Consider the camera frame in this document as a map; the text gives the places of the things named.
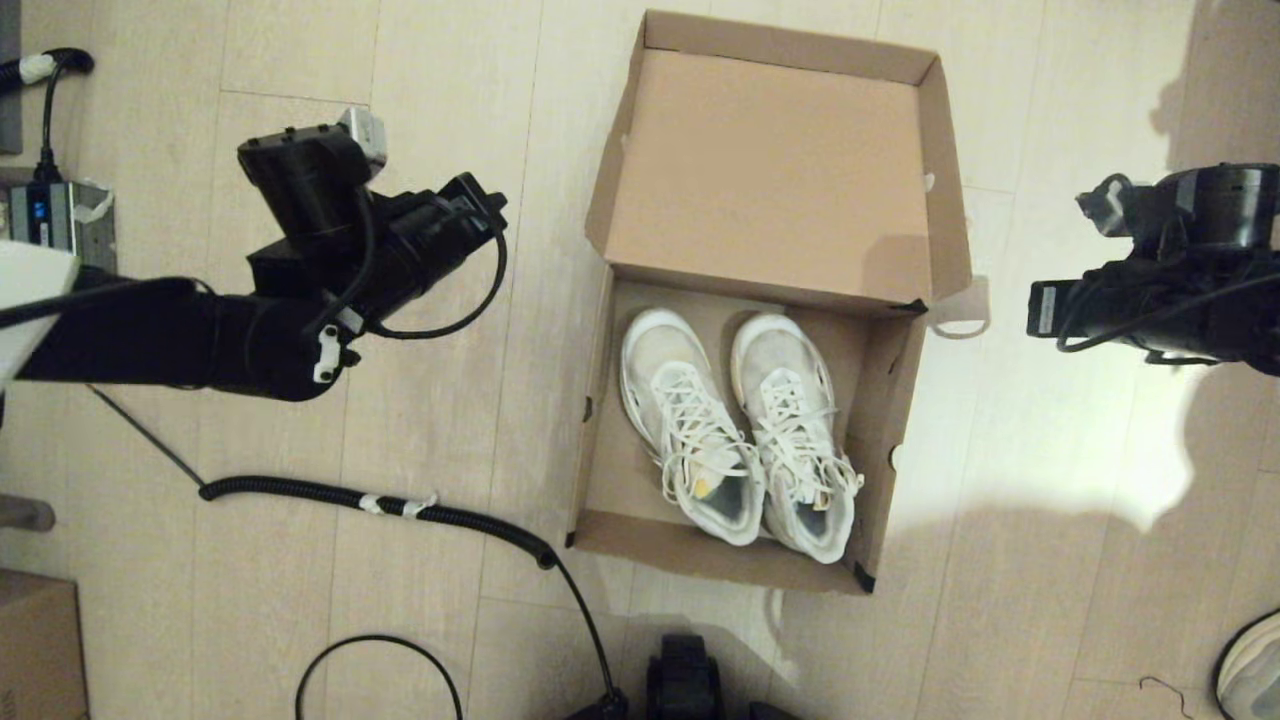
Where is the white lace-up sneaker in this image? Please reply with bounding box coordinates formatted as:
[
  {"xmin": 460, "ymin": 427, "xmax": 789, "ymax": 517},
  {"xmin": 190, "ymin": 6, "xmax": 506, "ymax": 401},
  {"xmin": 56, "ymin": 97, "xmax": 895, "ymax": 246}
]
[
  {"xmin": 618, "ymin": 308, "xmax": 768, "ymax": 547},
  {"xmin": 730, "ymin": 313, "xmax": 865, "ymax": 565}
]

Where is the brown cardboard shoe box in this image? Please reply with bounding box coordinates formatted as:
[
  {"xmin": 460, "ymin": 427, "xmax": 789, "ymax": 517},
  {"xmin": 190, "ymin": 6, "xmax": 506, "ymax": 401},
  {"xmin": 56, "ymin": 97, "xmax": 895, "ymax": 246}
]
[{"xmin": 565, "ymin": 10, "xmax": 991, "ymax": 596}]

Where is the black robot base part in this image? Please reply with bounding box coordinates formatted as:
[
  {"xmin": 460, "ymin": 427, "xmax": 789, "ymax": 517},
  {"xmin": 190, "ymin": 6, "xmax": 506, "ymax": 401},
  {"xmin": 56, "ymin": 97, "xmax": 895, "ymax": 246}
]
[{"xmin": 645, "ymin": 633, "xmax": 723, "ymax": 720}]

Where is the white shoe with grey sole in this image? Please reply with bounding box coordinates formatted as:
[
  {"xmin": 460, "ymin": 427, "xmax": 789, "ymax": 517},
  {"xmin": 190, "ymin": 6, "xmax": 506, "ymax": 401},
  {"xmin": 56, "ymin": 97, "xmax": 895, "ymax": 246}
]
[{"xmin": 1215, "ymin": 610, "xmax": 1280, "ymax": 720}]

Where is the small brown cardboard box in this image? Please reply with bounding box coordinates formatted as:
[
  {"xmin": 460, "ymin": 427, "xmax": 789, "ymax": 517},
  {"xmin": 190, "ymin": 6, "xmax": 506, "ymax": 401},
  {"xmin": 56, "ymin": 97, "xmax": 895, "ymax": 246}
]
[{"xmin": 0, "ymin": 570, "xmax": 91, "ymax": 720}]

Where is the grey power supply unit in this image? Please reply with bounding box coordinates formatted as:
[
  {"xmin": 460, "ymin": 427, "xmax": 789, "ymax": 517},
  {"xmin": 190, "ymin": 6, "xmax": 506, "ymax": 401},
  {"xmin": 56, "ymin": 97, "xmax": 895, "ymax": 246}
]
[{"xmin": 8, "ymin": 180, "xmax": 118, "ymax": 273}]

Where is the dark grey panel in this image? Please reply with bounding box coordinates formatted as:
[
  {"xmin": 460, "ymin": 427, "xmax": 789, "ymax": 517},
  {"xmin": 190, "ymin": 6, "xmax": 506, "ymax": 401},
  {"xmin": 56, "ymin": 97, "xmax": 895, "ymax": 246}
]
[{"xmin": 0, "ymin": 0, "xmax": 26, "ymax": 156}]

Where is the grey furniture foot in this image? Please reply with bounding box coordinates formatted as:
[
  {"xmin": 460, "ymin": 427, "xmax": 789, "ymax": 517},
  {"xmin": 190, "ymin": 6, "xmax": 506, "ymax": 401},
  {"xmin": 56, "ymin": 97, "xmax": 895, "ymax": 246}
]
[{"xmin": 0, "ymin": 495, "xmax": 58, "ymax": 533}]

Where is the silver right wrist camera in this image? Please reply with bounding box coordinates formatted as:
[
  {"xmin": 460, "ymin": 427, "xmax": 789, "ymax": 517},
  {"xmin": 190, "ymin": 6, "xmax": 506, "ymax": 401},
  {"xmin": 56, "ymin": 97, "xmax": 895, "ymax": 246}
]
[{"xmin": 1076, "ymin": 175, "xmax": 1136, "ymax": 236}]

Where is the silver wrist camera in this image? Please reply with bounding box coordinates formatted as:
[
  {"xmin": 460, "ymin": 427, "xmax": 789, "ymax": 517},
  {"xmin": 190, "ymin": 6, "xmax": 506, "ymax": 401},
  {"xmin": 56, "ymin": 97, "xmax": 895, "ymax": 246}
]
[
  {"xmin": 338, "ymin": 107, "xmax": 388, "ymax": 179},
  {"xmin": 1076, "ymin": 175, "xmax": 1136, "ymax": 236}
]

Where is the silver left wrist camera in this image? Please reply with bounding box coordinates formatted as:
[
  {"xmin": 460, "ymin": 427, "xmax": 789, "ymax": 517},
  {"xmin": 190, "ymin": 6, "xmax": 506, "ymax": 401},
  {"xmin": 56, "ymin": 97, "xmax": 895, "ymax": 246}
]
[{"xmin": 338, "ymin": 107, "xmax": 388, "ymax": 179}]

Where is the black cable with corrugated sleeve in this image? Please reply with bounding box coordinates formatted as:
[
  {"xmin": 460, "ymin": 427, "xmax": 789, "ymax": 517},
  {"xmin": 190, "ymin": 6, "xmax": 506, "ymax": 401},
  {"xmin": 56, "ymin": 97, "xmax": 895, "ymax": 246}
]
[{"xmin": 85, "ymin": 385, "xmax": 629, "ymax": 720}]

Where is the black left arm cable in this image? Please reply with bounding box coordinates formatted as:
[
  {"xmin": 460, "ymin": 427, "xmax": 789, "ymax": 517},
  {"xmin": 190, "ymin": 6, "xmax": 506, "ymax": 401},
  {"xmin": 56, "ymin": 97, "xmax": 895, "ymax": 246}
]
[{"xmin": 0, "ymin": 278, "xmax": 201, "ymax": 329}]

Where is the small black wire hook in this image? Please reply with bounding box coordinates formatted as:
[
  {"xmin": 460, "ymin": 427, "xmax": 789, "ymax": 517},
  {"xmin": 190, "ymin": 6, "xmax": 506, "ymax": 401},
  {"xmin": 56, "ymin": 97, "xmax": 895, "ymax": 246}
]
[{"xmin": 1138, "ymin": 676, "xmax": 1196, "ymax": 716}]

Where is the thin black cable loop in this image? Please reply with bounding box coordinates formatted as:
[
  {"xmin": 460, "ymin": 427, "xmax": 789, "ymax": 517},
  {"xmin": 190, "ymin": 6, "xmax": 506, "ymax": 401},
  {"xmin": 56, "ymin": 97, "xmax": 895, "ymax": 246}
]
[{"xmin": 295, "ymin": 635, "xmax": 466, "ymax": 720}]

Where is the black power plug cable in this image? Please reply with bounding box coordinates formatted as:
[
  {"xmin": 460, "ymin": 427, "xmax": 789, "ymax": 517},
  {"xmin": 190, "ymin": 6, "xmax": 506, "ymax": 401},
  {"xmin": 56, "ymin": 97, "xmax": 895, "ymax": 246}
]
[{"xmin": 0, "ymin": 48, "xmax": 96, "ymax": 186}]

